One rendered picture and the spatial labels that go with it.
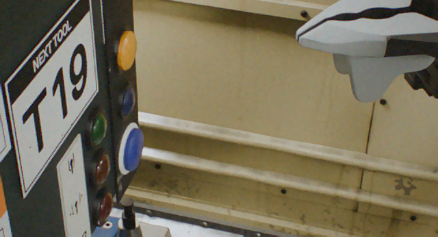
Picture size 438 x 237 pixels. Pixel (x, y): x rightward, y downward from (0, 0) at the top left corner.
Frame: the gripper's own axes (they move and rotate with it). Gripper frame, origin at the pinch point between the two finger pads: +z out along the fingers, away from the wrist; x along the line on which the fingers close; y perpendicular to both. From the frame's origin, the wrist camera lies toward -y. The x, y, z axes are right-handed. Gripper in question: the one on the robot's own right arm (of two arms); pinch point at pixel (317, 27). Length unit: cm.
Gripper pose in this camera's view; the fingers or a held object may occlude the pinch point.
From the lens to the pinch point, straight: 54.1
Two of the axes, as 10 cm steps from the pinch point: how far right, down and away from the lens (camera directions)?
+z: -9.7, 1.3, -2.2
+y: -0.2, 8.0, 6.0
